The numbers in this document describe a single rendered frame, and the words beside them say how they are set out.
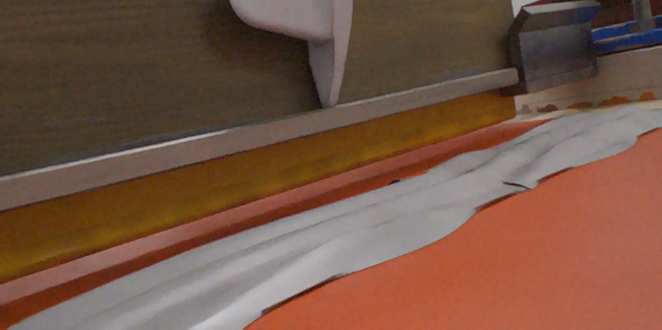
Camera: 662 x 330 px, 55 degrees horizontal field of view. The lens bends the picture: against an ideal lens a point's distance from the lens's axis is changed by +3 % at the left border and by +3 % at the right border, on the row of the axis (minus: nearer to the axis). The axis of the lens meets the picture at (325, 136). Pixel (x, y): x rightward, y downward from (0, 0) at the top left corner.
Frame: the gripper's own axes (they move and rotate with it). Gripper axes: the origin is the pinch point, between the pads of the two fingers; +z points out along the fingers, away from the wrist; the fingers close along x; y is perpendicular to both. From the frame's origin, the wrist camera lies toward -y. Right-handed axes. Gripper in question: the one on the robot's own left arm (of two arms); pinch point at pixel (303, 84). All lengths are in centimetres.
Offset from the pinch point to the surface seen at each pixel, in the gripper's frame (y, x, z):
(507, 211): 3.2, 12.0, 5.2
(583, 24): -23.8, 2.9, -0.4
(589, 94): -24.9, 2.1, 4.6
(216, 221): 5.7, -1.1, 5.2
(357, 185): -0.7, 1.6, 5.3
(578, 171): -2.3, 11.7, 5.3
